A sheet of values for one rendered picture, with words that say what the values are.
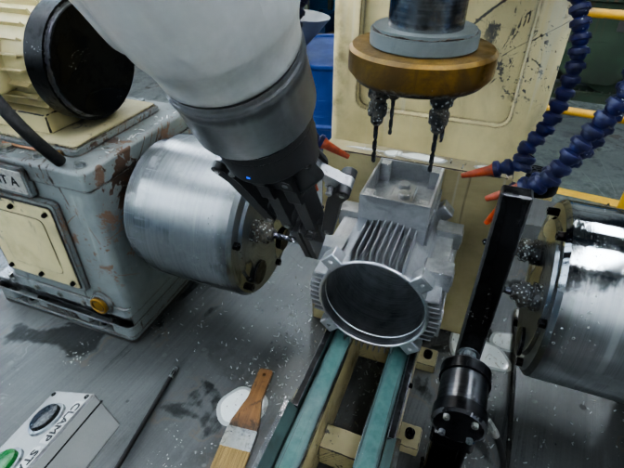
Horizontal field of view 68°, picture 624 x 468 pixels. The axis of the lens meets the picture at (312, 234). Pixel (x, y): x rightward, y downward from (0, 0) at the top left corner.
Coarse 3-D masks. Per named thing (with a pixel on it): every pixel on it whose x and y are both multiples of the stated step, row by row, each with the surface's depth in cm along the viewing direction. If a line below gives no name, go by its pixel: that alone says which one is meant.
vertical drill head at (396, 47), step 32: (416, 0) 50; (448, 0) 49; (384, 32) 53; (416, 32) 52; (448, 32) 52; (480, 32) 54; (352, 64) 55; (384, 64) 51; (416, 64) 50; (448, 64) 50; (480, 64) 51; (384, 96) 56; (416, 96) 52; (448, 96) 52
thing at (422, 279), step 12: (444, 204) 72; (444, 216) 73; (336, 252) 63; (324, 264) 63; (336, 264) 63; (420, 276) 59; (432, 276) 60; (420, 288) 59; (432, 288) 59; (324, 312) 72; (324, 324) 71; (408, 348) 67; (420, 348) 66
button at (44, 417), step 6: (48, 408) 46; (54, 408) 45; (36, 414) 45; (42, 414) 45; (48, 414) 45; (54, 414) 45; (36, 420) 45; (42, 420) 44; (48, 420) 44; (30, 426) 44; (36, 426) 44; (42, 426) 44
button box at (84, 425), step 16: (48, 400) 48; (64, 400) 47; (80, 400) 46; (96, 400) 46; (32, 416) 47; (64, 416) 45; (80, 416) 45; (96, 416) 46; (112, 416) 48; (16, 432) 46; (32, 432) 44; (48, 432) 43; (64, 432) 43; (80, 432) 44; (96, 432) 46; (112, 432) 47; (0, 448) 44; (16, 448) 43; (32, 448) 42; (48, 448) 42; (64, 448) 43; (80, 448) 44; (96, 448) 46; (16, 464) 41; (32, 464) 41; (48, 464) 42; (64, 464) 43; (80, 464) 44
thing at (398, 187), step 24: (384, 168) 72; (408, 168) 72; (360, 192) 65; (384, 192) 70; (408, 192) 67; (432, 192) 70; (360, 216) 67; (384, 216) 65; (408, 216) 64; (432, 216) 66
